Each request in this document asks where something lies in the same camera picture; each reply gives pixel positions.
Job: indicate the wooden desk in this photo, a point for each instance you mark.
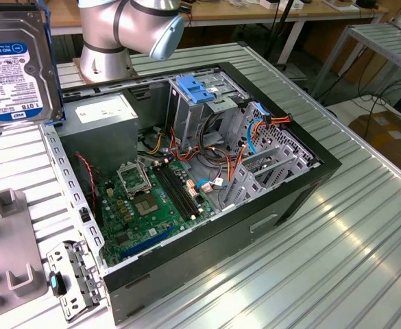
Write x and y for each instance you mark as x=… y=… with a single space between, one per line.
x=238 y=13

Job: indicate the black latch with blue tab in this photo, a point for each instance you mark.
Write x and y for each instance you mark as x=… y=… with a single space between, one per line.
x=54 y=282

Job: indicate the CPU socket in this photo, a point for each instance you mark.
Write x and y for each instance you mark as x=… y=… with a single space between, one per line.
x=147 y=206

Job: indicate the black RAM slot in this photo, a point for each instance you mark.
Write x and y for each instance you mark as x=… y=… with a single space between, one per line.
x=171 y=193
x=183 y=190

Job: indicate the metal expansion card retainer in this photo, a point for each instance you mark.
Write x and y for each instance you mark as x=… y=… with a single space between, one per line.
x=83 y=264

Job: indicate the grey perforated disk bay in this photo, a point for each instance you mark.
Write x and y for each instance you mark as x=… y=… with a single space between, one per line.
x=251 y=186

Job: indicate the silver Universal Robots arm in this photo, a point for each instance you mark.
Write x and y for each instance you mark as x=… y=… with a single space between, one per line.
x=100 y=58

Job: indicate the grey power supply unit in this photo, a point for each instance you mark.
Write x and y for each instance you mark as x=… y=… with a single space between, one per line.
x=97 y=137

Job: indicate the white box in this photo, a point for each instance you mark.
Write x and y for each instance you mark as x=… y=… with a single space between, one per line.
x=272 y=4

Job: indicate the black tripod stand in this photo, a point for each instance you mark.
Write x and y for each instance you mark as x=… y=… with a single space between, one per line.
x=279 y=31

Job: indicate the black chassis switch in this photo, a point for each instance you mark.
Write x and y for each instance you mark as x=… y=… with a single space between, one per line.
x=84 y=215

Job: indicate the hard disk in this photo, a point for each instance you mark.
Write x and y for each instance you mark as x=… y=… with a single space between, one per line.
x=15 y=79

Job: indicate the black open PC case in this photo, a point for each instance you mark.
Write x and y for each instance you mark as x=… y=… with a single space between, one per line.
x=203 y=260

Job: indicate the green motherboard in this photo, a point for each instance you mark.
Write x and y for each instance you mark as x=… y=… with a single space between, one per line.
x=159 y=219

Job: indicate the black case fan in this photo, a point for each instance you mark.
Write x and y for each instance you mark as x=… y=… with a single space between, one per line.
x=83 y=192

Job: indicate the grey metal drive cage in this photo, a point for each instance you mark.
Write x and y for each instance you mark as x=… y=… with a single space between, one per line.
x=190 y=120

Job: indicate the brown cardboard box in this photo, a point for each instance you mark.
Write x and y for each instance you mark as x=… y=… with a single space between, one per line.
x=385 y=133

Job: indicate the grey parts rack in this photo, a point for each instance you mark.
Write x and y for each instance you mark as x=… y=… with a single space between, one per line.
x=8 y=240

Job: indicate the blue plastic drive latch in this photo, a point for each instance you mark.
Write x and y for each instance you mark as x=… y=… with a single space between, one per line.
x=193 y=90

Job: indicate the blue expansion slot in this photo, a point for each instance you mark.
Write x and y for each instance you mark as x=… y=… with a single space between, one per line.
x=148 y=241

